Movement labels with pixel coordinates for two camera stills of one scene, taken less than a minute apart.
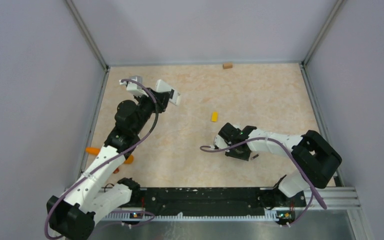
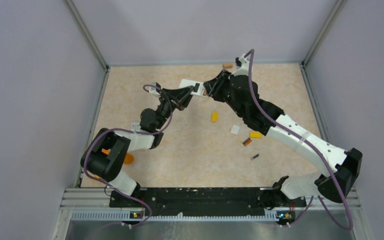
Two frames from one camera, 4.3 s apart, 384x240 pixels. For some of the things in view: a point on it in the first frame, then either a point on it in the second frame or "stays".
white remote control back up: [162, 87] -> [198, 90]
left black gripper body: [146, 104] -> [166, 107]
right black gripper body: [244, 154] -> [229, 99]
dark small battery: [253, 157] stays
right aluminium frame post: [321, 37] stays
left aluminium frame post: [87, 34] stays
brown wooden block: [226, 66] stays
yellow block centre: [214, 116] stays
